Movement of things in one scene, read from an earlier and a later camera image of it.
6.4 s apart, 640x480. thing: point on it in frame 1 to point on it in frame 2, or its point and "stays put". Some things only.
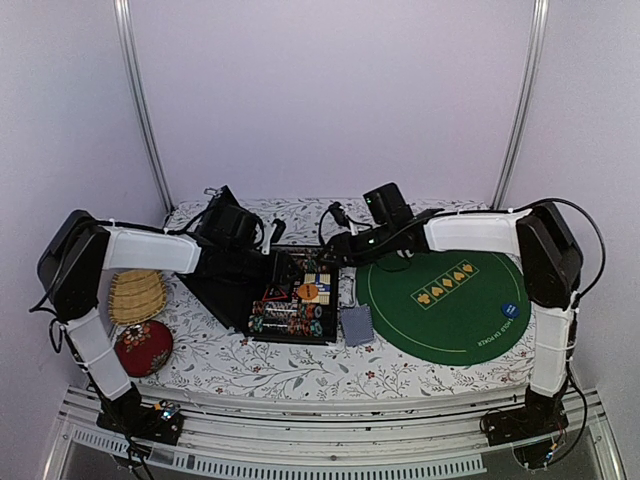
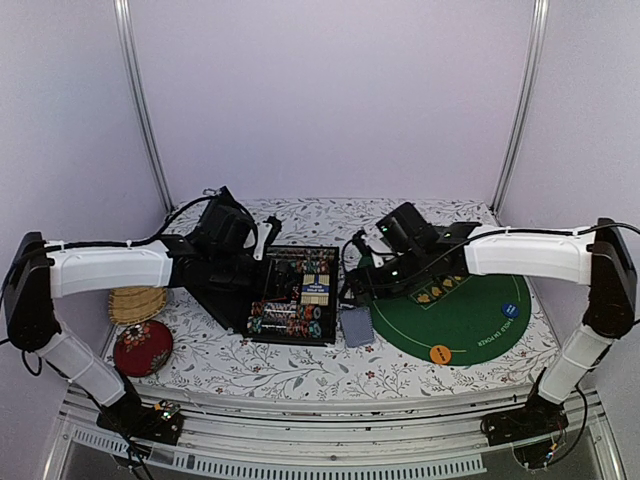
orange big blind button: x=308 y=291 to x=440 y=354
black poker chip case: x=302 y=311 stays put
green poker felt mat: x=451 y=308 stays put
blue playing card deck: x=357 y=325 stays put
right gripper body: x=365 y=253 to x=408 y=274
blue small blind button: x=510 y=310 stays put
